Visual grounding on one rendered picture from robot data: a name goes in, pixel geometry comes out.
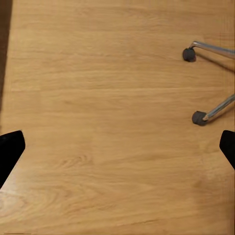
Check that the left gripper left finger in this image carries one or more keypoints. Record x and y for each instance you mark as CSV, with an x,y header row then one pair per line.
x,y
12,146

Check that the swivel chair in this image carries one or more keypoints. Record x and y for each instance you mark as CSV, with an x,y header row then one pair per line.
x,y
189,53

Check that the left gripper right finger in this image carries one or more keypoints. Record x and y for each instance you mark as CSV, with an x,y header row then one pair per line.
x,y
227,146

